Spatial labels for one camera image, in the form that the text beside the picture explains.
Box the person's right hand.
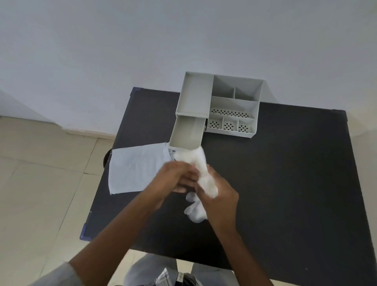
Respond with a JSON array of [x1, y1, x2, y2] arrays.
[[198, 164, 240, 234]]

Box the person's left hand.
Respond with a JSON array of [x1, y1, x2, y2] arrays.
[[146, 161, 201, 210]]

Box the translucent white plastic glove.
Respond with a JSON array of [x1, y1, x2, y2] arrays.
[[173, 146, 219, 223]]

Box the person's right forearm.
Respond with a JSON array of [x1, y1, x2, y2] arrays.
[[210, 223, 275, 286]]

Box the person's left forearm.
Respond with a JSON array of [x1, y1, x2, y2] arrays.
[[67, 189, 163, 286]]

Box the grey organizer drawer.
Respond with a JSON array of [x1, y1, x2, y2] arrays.
[[168, 115, 208, 151]]

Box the white cloth wipe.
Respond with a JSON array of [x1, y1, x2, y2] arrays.
[[108, 142, 172, 196]]

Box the grey plastic desk organizer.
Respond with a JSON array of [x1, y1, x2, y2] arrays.
[[176, 71, 264, 139]]

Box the person's plaid shirt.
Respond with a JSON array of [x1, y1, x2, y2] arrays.
[[153, 268, 204, 286]]

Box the person's white sleeve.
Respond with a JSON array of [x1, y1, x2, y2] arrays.
[[29, 262, 83, 286]]

